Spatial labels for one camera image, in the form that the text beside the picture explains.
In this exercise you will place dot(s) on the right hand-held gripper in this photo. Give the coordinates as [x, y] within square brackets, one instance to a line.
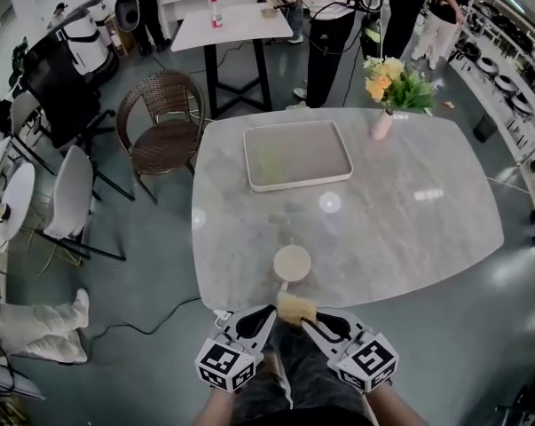
[367, 364]

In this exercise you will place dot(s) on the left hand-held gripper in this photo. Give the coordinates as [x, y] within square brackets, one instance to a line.
[225, 364]

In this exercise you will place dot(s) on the yellow sponge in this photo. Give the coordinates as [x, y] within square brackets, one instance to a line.
[296, 309]

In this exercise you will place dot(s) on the beige cup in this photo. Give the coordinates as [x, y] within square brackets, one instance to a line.
[292, 262]

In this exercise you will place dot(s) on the person's left forearm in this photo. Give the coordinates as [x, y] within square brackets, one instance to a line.
[211, 408]

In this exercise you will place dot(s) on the person's right forearm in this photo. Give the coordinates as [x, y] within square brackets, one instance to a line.
[395, 408]

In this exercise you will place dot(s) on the white power strip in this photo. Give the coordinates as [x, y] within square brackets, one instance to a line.
[222, 318]

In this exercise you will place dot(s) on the camouflage sleeve arm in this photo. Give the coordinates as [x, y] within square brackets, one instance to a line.
[311, 371]

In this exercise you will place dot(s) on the white tray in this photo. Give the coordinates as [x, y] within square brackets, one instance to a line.
[302, 158]

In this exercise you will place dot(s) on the brown wicker chair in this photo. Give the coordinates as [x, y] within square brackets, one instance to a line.
[160, 144]

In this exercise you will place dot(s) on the pink vase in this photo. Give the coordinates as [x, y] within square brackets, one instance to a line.
[381, 127]

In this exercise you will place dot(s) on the white chair with black legs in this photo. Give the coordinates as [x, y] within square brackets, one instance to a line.
[72, 193]

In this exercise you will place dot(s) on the black waste bin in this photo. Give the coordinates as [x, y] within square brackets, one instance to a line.
[484, 128]

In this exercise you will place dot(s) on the yellow flower bunch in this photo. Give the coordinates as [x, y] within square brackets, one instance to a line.
[398, 82]

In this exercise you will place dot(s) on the round white side table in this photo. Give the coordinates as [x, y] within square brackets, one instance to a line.
[16, 198]

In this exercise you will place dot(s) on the white storage rack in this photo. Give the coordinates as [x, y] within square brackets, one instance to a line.
[471, 78]

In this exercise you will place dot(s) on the black office chair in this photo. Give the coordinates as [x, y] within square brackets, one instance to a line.
[63, 96]

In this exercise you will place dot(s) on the white table with black legs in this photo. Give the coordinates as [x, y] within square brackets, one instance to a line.
[240, 29]

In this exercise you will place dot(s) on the row of cooking pans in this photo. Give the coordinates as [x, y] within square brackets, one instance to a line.
[489, 65]

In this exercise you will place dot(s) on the grey padded chair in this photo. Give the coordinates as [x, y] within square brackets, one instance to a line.
[25, 113]

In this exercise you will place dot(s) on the plastic bottle with red label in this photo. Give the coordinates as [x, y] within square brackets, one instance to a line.
[216, 16]

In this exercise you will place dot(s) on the small metal bowl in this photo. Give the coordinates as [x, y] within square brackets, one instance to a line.
[269, 13]

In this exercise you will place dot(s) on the cardboard box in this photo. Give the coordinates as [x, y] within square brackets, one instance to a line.
[118, 36]

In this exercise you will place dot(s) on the white robot with grey lid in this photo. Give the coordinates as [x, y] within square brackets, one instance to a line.
[85, 38]

